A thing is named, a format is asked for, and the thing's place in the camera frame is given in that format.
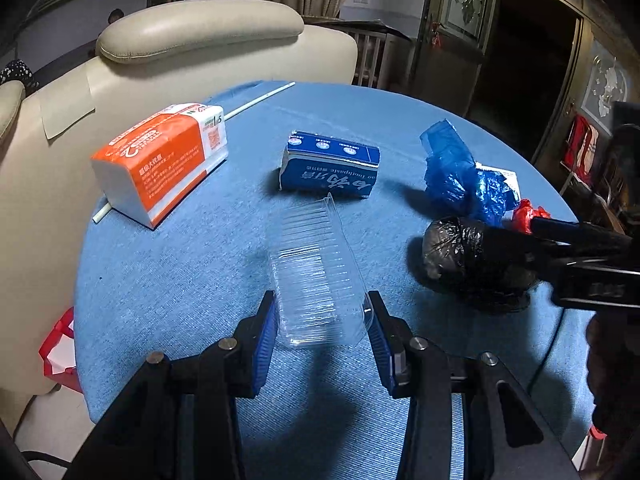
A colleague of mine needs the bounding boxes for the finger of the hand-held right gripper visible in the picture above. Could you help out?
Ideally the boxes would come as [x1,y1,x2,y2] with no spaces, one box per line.
[531,216,632,256]
[487,227,568,286]

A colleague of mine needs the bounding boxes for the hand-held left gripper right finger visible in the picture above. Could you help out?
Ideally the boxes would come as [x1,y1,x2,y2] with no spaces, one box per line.
[367,290,576,480]

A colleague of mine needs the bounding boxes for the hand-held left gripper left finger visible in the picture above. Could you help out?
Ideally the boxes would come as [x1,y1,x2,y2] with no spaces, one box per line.
[80,290,278,480]

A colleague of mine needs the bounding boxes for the black plastic bag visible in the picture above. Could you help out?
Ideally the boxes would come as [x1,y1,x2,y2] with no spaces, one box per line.
[421,216,538,313]

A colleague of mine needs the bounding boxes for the clear plastic clamshell container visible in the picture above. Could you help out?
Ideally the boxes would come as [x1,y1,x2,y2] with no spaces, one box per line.
[268,194,373,350]

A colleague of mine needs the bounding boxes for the person's right hand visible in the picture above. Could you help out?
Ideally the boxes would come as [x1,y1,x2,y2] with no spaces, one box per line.
[586,310,640,436]

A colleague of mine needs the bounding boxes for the red plastic scrap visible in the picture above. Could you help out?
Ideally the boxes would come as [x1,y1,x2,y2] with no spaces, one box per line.
[511,199,552,235]

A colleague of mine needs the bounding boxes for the red hanging clothes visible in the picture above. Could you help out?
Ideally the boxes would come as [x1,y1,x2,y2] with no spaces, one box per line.
[562,115,601,169]

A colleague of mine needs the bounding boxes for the blue plastic bag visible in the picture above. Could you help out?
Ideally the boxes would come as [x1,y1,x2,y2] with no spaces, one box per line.
[419,119,521,226]

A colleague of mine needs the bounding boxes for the wooden glass panel door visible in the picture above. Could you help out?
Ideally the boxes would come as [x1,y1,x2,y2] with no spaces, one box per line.
[530,19,640,173]
[410,0,501,117]

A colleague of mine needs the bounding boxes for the blue toothpaste box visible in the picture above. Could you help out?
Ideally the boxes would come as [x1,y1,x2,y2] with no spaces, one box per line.
[278,130,382,200]

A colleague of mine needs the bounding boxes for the red paper bag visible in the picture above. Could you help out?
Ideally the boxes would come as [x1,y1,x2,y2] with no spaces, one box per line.
[39,306,83,393]

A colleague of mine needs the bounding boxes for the orange and white tissue pack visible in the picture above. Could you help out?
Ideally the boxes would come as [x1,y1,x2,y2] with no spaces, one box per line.
[91,103,229,230]

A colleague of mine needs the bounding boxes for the white thin stick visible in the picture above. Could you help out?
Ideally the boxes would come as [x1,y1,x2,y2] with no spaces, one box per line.
[93,81,296,223]

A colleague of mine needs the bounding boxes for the wooden crib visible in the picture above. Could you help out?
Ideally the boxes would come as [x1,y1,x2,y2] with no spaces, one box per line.
[305,19,416,90]

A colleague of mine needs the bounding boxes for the beige leather sofa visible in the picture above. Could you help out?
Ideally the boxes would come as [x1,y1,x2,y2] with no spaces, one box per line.
[0,0,359,441]

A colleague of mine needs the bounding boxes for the dark patterned cloth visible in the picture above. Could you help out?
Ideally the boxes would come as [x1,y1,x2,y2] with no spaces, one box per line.
[0,59,40,97]

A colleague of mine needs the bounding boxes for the black cable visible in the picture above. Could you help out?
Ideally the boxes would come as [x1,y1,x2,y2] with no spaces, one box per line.
[529,305,567,392]
[19,451,68,467]

